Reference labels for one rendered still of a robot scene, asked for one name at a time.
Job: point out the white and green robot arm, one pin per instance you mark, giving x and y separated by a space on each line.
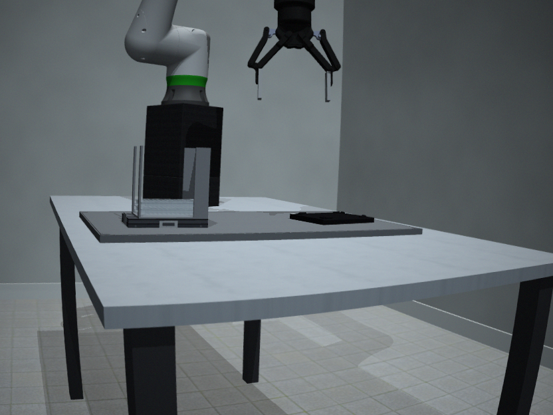
153 39

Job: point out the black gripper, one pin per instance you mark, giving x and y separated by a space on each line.
294 31

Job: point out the black rectangular frame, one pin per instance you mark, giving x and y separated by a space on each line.
331 218

